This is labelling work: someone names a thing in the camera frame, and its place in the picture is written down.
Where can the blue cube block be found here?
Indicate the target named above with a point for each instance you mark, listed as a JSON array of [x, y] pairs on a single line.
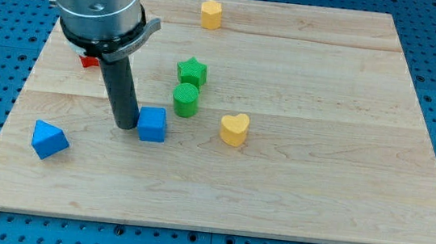
[[152, 124]]

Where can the yellow heart block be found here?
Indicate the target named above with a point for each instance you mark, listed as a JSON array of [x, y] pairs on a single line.
[[234, 129]]

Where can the green cylinder block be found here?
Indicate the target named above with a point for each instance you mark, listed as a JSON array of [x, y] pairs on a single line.
[[186, 97]]

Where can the wooden board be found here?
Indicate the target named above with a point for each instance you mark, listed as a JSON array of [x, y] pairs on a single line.
[[287, 122]]

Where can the red block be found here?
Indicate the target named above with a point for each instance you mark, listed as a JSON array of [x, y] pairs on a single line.
[[89, 61]]

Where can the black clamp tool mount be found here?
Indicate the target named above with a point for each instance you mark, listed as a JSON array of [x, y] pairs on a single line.
[[116, 48]]

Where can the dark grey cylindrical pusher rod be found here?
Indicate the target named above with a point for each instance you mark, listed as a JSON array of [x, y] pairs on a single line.
[[117, 76]]

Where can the yellow hexagon block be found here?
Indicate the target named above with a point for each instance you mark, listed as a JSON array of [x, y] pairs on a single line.
[[211, 14]]

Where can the green star block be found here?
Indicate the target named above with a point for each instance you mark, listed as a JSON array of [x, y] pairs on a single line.
[[192, 71]]

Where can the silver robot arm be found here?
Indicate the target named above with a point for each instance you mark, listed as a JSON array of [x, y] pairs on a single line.
[[110, 31]]

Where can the blue triangle block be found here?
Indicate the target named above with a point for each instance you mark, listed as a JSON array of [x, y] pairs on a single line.
[[48, 139]]

